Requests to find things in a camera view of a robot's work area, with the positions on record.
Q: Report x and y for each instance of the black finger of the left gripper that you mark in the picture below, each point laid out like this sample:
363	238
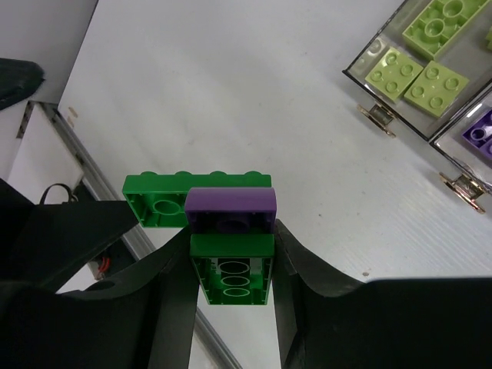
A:
46	244

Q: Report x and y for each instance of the clear bin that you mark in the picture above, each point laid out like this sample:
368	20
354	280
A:
466	143
469	55

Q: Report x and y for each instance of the green purple lego plate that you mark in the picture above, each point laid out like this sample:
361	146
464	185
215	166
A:
231	219

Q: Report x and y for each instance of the aluminium rail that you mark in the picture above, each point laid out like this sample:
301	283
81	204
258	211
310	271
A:
136	241

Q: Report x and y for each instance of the purple lime lego cluster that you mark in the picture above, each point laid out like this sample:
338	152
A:
478	135

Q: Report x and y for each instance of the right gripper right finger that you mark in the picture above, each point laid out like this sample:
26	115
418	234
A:
327	319

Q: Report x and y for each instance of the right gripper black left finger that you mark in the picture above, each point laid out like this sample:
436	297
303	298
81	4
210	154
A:
141	317

